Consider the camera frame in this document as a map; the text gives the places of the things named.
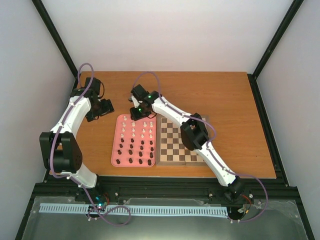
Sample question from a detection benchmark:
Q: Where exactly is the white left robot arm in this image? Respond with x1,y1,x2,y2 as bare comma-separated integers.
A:
39,77,114,202

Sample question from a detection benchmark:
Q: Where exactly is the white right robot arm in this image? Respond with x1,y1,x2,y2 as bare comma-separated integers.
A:
129,84,244,203

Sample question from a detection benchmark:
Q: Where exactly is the left controller circuit board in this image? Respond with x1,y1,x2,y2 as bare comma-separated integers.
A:
95,192,110,210

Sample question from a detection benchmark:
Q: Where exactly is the controller circuit board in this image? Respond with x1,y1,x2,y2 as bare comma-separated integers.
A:
237,194,252,217
95,192,110,210

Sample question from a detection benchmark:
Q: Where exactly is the right controller circuit board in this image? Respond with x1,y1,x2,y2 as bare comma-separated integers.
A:
237,194,252,217

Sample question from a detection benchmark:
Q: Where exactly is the pink plastic tray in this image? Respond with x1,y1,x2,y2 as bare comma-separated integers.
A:
110,114,157,168

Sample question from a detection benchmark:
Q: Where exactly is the wooden chessboard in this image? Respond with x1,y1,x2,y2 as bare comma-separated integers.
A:
156,115,206,167

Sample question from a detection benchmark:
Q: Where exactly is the black aluminium frame rail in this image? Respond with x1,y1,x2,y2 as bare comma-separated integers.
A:
31,176,300,202

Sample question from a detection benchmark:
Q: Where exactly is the light blue cable duct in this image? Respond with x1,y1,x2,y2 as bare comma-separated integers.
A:
38,203,228,218

